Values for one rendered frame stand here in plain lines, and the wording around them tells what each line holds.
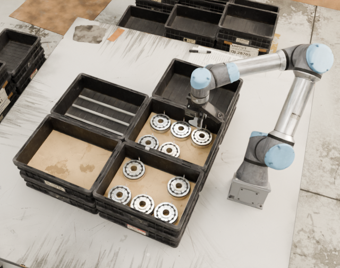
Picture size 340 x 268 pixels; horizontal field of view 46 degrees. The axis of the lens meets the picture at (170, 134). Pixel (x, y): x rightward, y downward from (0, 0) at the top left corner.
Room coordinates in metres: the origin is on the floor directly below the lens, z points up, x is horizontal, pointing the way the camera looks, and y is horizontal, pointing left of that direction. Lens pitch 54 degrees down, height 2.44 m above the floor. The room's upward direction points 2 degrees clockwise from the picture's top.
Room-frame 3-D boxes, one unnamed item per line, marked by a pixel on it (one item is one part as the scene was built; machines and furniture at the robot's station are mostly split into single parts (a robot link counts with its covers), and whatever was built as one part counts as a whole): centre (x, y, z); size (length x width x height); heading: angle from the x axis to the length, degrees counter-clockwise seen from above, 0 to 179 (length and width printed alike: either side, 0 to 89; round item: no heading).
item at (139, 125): (1.11, -0.03, 0.87); 0.40 x 0.30 x 0.11; 69
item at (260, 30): (2.39, -0.54, 0.37); 0.40 x 0.30 x 0.45; 74
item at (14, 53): (2.09, 1.16, 0.31); 0.40 x 0.30 x 0.34; 164
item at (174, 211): (0.73, 0.00, 0.86); 0.10 x 0.10 x 0.01
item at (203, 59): (1.81, -0.26, 0.70); 0.33 x 0.23 x 0.01; 74
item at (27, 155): (0.98, 0.45, 0.87); 0.40 x 0.30 x 0.11; 69
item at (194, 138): (1.14, -0.15, 0.86); 0.10 x 0.10 x 0.01
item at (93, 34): (2.04, 0.55, 0.71); 0.22 x 0.19 x 0.01; 74
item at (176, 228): (0.83, 0.08, 0.92); 0.40 x 0.30 x 0.02; 69
